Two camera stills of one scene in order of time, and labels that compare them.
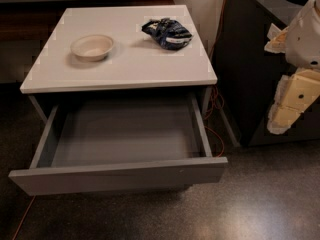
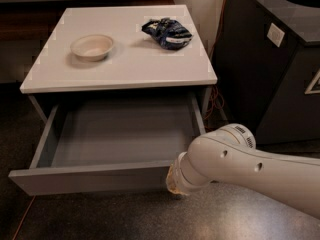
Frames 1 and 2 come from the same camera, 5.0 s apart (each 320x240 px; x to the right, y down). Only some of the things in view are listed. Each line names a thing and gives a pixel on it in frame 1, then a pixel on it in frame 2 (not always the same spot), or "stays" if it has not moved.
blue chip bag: x=169 y=33 stays
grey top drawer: x=102 y=145 stays
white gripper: x=304 y=40 → x=179 y=177
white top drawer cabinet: x=133 y=64 stays
